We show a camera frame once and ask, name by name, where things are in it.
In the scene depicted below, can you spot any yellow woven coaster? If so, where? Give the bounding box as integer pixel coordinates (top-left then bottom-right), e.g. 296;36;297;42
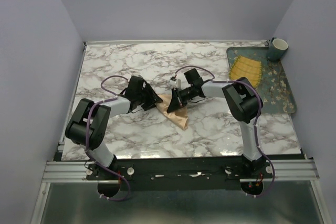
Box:
229;56;262;88

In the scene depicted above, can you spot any floral teal tray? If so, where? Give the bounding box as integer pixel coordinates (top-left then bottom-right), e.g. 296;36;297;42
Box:
227;47;297;114

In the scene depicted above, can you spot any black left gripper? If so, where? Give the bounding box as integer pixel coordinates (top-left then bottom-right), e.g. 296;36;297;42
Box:
136;83;163;111

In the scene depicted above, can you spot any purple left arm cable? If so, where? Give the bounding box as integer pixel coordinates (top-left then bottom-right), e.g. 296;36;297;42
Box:
83;74;132;201

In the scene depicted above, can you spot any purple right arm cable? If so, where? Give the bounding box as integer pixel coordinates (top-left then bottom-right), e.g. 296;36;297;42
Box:
170;65;276;198

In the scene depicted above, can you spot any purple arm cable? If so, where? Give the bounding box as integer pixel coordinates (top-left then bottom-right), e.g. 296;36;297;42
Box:
83;74;132;201
170;65;276;198

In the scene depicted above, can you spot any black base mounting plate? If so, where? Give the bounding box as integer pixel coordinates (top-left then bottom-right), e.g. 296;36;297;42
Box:
86;156;272;191

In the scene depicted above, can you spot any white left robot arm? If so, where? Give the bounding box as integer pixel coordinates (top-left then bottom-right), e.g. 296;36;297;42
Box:
65;76;163;179

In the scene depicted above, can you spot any peach cloth napkin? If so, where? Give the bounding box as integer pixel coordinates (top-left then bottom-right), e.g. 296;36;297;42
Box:
155;94;188;130

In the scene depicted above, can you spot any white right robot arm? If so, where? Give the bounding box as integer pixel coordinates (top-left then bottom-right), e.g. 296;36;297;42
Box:
167;68;266;178

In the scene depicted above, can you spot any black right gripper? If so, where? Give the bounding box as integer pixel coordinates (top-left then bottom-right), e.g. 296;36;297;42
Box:
167;86;195;114

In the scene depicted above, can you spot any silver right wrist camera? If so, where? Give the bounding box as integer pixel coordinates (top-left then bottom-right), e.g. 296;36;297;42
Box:
174;78;182;90

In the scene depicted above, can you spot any teal mug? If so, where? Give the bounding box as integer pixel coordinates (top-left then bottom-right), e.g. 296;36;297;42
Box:
266;37;289;62

